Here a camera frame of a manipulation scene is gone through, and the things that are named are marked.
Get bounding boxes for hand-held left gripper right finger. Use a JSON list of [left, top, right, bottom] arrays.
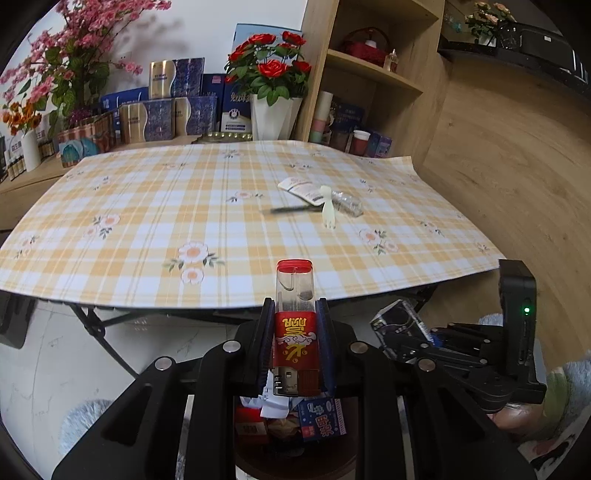
[[318, 298, 539, 480]]

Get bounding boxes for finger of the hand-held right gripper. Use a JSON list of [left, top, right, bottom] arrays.
[[384, 331, 509, 411], [431, 323, 502, 358]]

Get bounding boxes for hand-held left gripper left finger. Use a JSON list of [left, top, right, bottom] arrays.
[[52, 298, 275, 480]]

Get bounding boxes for red clear plastic bottle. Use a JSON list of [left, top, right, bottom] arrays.
[[272, 259, 321, 398]]

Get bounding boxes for black white packet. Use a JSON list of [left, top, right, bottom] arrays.
[[369, 299, 435, 361]]

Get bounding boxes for brown plastic bin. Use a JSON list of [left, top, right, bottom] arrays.
[[233, 392, 358, 480]]

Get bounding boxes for person's right forearm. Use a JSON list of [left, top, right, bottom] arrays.
[[538, 351, 591, 444]]

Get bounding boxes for person's right hand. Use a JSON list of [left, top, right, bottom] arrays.
[[487, 402, 548, 441]]

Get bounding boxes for white crumpled paper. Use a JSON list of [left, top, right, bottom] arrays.
[[242, 392, 296, 418]]

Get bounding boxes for blue white small box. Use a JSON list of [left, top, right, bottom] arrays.
[[298, 398, 349, 443]]

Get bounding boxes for red pack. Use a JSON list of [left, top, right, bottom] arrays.
[[235, 406, 271, 437]]

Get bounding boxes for white plastic fork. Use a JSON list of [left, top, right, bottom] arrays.
[[318, 185, 335, 230]]

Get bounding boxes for clear plastic wrapper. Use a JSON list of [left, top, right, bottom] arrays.
[[330, 189, 365, 217]]

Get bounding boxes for white sachet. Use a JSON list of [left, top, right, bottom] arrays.
[[277, 176, 326, 204]]

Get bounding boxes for black folding table legs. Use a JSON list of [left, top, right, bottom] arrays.
[[69, 284, 441, 377]]

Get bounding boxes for fuzzy blue cloth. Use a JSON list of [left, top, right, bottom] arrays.
[[60, 399, 114, 457]]

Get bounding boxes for yellow plaid floral tablecloth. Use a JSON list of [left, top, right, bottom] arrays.
[[0, 140, 509, 311]]

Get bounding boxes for gold blister pack tray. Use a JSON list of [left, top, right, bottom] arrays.
[[191, 130, 254, 145]]

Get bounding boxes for white paper rose vase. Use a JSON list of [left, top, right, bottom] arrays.
[[249, 96, 303, 141]]

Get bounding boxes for blue white printed box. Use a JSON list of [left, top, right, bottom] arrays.
[[219, 83, 254, 134]]

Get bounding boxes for stack of pastel cups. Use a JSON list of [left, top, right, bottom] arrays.
[[308, 91, 334, 145]]

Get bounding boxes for dark blue printed box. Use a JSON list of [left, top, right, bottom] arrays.
[[330, 96, 365, 153]]

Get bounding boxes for gold blue gift box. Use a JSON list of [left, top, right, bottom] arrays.
[[119, 100, 175, 144], [148, 58, 205, 100], [173, 96, 219, 137]]

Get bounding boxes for dark furniture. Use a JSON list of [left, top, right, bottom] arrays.
[[0, 295, 38, 349]]

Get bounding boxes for black counter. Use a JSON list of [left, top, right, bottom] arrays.
[[436, 34, 591, 100]]

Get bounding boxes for wooden shelf unit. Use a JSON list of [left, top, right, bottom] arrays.
[[293, 0, 451, 160]]

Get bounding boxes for blue box with red label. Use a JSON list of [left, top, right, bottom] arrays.
[[202, 74, 227, 132]]

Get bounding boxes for copper striped planter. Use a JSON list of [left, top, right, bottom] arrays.
[[56, 113, 116, 168]]

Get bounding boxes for teal fan ornament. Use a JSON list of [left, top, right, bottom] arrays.
[[59, 138, 100, 168]]

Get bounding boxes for red rose bouquet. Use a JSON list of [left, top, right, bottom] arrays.
[[225, 31, 312, 106]]

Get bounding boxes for black appliance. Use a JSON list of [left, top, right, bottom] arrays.
[[496, 21, 583, 70]]

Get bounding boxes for wooden sideboard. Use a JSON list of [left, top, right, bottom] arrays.
[[0, 159, 84, 232]]

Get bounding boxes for dark blue flat box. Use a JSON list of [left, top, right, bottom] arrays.
[[99, 88, 151, 121]]

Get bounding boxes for pink flowers in vase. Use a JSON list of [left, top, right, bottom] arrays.
[[464, 1, 517, 47]]

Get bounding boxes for tall white vase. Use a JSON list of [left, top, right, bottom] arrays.
[[21, 129, 43, 172]]

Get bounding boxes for red basket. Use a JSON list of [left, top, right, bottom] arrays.
[[341, 27, 391, 68]]

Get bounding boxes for row of small brown bottles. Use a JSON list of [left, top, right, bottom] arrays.
[[6, 138, 60, 182]]

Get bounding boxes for orange artificial flowers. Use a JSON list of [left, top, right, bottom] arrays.
[[2, 102, 44, 137]]

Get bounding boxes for pink blossom plant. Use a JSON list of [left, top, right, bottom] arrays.
[[0, 0, 171, 134]]

